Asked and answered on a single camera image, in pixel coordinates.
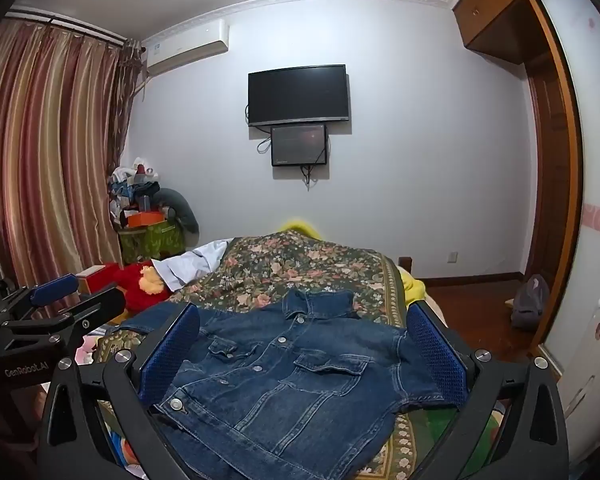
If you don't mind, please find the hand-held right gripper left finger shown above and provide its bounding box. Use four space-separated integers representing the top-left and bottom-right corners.
37 302 203 480

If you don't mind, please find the grey backpack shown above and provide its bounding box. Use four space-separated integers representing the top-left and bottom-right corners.
511 274 551 332

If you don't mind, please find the floral blanket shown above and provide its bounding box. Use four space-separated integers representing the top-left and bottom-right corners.
92 230 501 480

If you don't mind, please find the white air conditioner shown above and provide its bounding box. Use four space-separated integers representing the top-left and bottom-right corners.
142 18 230 73

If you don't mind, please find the grey pillow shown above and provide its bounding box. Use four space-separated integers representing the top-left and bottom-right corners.
152 187 201 235

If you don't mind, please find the wooden overhead cabinet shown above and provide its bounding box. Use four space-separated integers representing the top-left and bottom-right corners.
451 0 561 65

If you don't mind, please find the pile of clutter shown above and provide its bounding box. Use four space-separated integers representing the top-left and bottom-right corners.
107 157 162 231

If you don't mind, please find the monitor cable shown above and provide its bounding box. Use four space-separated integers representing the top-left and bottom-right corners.
300 162 331 192

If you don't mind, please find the wooden door frame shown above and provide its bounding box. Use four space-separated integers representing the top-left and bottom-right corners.
525 0 583 376

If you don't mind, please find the red box with white lid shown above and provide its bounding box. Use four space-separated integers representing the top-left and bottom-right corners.
75 264 107 294

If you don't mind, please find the blue denim jacket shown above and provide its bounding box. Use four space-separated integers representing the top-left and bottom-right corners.
117 289 456 468

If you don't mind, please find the curtain rod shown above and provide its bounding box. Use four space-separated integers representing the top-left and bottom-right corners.
7 5 143 50

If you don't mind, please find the white shirt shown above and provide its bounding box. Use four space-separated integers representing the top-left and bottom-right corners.
150 239 231 292

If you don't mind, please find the red plush toy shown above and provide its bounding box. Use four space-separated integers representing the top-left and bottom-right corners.
87 262 173 321

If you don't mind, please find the small black wall monitor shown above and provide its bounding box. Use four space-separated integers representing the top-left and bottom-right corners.
270 123 329 167

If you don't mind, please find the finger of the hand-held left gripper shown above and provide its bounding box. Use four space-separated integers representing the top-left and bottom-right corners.
2 274 83 318
60 286 127 356

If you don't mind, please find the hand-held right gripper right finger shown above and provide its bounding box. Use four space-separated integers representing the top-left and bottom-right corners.
405 300 571 480

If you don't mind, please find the orange box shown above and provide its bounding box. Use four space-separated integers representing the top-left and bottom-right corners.
120 210 166 229

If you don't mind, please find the striped curtain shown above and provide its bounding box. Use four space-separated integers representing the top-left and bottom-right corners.
0 7 143 291

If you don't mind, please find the black wall television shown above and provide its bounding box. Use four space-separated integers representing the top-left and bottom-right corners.
247 64 352 127

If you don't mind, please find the white appliance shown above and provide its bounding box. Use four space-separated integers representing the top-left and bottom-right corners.
547 296 600 436

